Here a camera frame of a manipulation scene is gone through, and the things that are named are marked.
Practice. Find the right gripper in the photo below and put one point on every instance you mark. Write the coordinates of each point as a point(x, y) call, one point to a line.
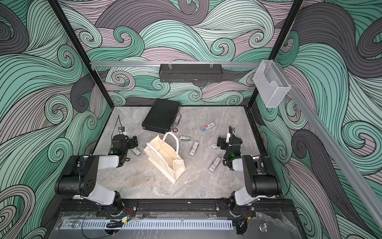
point(231, 138)

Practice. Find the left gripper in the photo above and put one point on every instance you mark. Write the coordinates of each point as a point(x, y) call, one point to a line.
point(132, 142)

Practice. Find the compass case white barcode label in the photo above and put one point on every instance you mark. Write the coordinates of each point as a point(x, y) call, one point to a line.
point(194, 148)

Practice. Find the cream canvas tote bag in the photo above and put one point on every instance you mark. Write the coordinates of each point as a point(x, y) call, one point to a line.
point(165, 158)

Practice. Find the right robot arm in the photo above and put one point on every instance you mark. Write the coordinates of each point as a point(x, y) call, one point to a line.
point(260, 179)

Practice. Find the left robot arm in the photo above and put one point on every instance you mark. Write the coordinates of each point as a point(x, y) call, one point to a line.
point(78, 178)

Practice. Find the clear compass case brown label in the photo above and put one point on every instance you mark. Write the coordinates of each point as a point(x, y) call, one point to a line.
point(184, 138)

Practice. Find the small lead box red label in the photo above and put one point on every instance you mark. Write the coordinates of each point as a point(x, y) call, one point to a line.
point(207, 127)

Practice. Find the black ribbed carrying case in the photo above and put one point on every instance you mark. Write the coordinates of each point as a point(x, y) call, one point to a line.
point(161, 116)

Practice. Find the clear acrylic wall holder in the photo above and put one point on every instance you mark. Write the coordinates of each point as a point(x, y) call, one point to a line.
point(271, 83)

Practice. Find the aluminium wall rail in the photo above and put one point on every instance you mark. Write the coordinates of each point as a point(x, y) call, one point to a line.
point(228, 64)

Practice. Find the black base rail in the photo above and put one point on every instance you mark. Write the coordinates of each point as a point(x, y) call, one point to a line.
point(220, 207)

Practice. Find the black wall tray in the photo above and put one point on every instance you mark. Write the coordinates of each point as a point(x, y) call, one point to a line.
point(190, 73)

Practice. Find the white slotted cable duct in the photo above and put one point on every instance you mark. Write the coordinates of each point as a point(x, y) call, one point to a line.
point(154, 224)

